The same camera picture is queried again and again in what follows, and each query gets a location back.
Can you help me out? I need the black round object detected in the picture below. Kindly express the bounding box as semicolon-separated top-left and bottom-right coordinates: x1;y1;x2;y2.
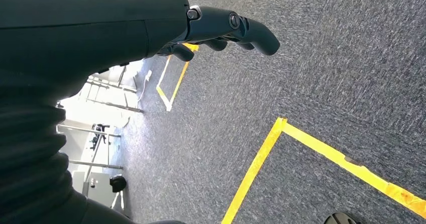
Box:
109;175;128;194

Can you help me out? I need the dark rounded object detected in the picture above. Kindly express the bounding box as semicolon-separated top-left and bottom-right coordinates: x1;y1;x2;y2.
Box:
324;211;363;224

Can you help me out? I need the yellow tape square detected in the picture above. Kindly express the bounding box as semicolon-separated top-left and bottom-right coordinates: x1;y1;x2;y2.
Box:
221;117;426;224
155;43;199;113

